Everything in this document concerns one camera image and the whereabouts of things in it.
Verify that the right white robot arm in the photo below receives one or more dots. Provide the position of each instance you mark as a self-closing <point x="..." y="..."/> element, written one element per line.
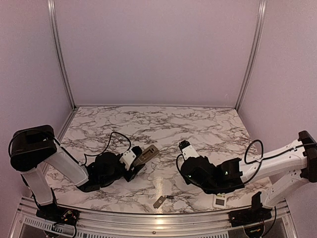
<point x="297" y="162"/>

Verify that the left aluminium frame post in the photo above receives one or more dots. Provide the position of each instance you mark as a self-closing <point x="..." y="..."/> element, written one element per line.
<point x="59" y="54"/>

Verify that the aluminium frame post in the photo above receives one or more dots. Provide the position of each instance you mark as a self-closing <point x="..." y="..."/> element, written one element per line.
<point x="59" y="54"/>
<point x="253" y="53"/>

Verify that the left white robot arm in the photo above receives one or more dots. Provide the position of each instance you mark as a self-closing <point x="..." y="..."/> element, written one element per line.
<point x="31" y="147"/>

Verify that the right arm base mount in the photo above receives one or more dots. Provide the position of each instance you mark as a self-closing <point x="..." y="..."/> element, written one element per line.
<point x="256" y="213"/>

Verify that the front aluminium table rail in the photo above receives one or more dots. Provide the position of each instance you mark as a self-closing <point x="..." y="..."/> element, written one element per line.
<point x="103" y="224"/>

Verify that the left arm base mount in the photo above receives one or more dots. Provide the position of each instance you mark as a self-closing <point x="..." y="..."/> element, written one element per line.
<point x="57" y="214"/>

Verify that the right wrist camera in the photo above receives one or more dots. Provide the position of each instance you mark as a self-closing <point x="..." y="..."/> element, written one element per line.
<point x="187" y="150"/>

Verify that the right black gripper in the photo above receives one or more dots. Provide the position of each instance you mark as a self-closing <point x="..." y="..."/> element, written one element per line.
<point x="188" y="181"/>

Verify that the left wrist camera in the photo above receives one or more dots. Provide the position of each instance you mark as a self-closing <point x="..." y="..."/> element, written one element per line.
<point x="127" y="159"/>

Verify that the grey battery compartment cover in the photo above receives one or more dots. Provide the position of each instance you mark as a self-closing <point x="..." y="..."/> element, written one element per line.
<point x="159" y="202"/>

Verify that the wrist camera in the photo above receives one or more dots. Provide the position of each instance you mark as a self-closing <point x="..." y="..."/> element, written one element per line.
<point x="187" y="150"/>
<point x="127" y="159"/>

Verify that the right aluminium frame post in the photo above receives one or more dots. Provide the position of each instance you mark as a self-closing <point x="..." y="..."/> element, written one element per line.
<point x="253" y="53"/>

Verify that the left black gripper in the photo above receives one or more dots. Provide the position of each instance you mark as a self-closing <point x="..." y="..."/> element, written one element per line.
<point x="132" y="173"/>

